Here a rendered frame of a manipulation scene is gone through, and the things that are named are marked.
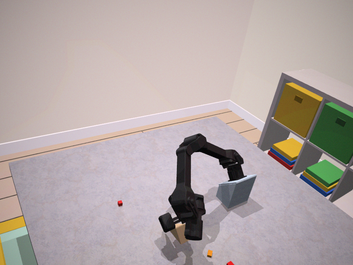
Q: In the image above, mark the tan triangular wooden block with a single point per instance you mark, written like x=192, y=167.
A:
x=178, y=233

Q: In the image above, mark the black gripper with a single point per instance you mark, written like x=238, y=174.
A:
x=167, y=222

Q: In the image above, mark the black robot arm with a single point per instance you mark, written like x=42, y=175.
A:
x=183, y=199

